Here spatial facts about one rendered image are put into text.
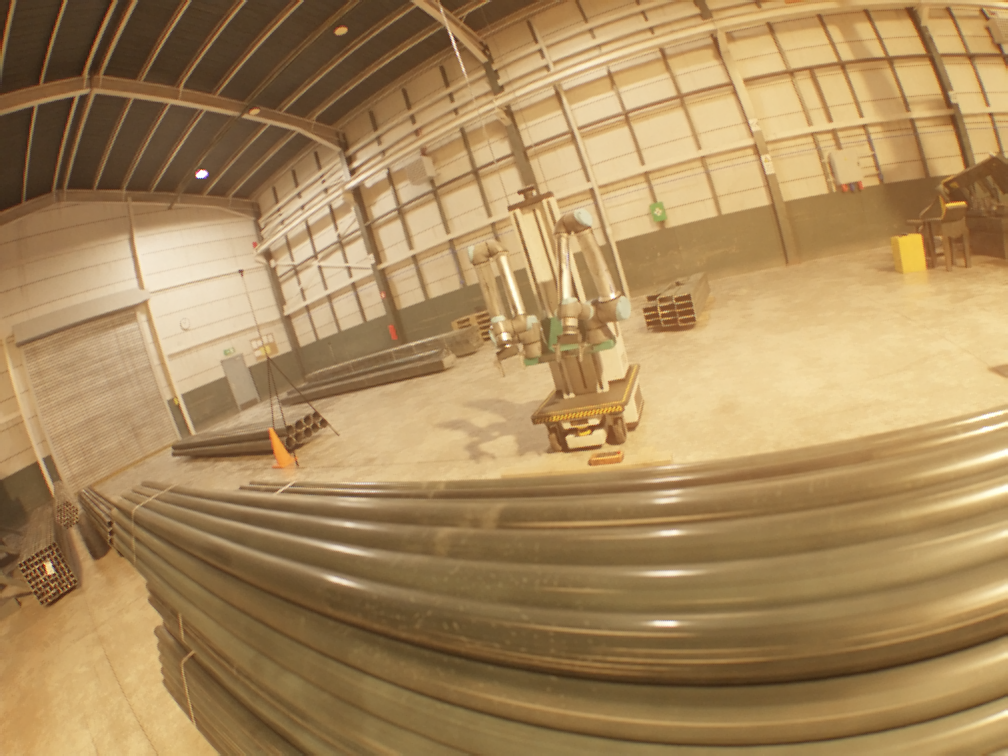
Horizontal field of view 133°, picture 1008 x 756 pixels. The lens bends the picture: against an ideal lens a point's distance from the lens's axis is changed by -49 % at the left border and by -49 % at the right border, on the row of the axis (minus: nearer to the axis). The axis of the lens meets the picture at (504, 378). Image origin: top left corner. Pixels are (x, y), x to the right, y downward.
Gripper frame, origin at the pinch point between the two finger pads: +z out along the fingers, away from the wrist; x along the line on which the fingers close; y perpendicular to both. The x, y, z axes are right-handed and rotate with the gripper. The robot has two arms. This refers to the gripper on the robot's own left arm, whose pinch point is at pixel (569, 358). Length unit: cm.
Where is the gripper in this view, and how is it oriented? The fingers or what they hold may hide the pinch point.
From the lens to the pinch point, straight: 240.3
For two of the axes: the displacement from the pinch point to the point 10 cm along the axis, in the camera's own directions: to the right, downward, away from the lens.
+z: -0.3, 10.0, -0.7
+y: -5.6, -0.7, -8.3
